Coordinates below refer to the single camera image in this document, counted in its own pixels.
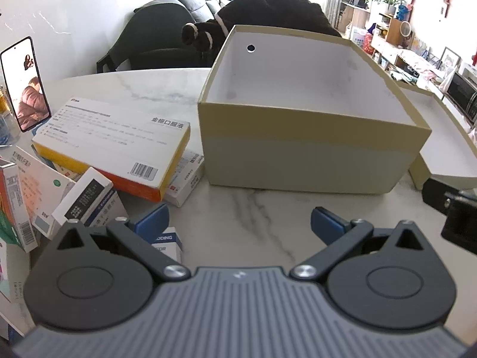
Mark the potted green plant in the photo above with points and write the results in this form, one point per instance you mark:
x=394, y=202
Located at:
x=389, y=0

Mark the grey sofa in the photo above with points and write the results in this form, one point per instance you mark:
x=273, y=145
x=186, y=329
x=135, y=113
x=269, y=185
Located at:
x=197, y=3

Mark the black fleece jacket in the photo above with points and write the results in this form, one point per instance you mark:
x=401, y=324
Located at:
x=268, y=11

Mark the smartphone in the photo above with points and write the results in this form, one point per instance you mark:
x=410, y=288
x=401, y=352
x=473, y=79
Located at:
x=29, y=89

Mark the wooden shelf cabinet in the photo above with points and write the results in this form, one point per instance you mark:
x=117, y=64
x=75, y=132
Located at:
x=391, y=30

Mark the white box pink green print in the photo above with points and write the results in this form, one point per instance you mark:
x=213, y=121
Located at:
x=11, y=272

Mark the white marble desktop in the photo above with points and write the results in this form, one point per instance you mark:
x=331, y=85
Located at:
x=242, y=209

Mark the pink cloth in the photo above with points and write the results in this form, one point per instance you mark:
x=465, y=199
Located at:
x=425, y=63

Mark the small white desk fan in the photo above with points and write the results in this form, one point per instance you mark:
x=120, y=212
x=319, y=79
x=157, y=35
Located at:
x=405, y=30

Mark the wooden computer desk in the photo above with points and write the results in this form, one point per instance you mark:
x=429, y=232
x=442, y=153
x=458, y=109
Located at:
x=356, y=15

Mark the tan cardboard storage box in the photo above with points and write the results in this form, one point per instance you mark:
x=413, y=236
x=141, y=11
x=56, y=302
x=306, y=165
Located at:
x=298, y=164

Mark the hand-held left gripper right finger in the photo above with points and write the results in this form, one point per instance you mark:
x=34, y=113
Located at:
x=328, y=223

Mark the white box blue stripe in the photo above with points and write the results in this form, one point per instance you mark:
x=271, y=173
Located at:
x=110, y=205

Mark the tan cardboard box lid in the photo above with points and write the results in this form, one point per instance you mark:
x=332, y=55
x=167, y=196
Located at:
x=439, y=134

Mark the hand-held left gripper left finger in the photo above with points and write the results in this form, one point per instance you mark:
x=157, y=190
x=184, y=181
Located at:
x=152, y=218

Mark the blue plush toy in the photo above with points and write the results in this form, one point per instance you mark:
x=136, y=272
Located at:
x=403, y=11

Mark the white yellow-orange medicine box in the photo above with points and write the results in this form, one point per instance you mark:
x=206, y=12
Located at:
x=111, y=138

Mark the white low cabinet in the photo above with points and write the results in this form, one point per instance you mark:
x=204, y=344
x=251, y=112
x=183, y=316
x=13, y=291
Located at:
x=391, y=54

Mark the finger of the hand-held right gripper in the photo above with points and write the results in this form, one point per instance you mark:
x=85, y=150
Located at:
x=434, y=192

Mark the white box dark blue band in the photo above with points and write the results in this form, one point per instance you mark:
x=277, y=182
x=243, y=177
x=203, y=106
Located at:
x=167, y=244

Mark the small yellow bottle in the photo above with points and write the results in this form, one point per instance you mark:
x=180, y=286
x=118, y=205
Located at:
x=3, y=100

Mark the framed pencil portrait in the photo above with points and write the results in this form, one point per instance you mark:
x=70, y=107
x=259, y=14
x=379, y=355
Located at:
x=451, y=57

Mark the white box orange print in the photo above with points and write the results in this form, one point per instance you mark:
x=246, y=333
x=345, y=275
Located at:
x=67, y=171

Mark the black microwave oven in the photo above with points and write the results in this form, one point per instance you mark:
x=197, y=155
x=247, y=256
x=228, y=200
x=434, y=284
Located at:
x=462, y=93

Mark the white box green dot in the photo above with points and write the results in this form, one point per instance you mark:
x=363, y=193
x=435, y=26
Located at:
x=41, y=182

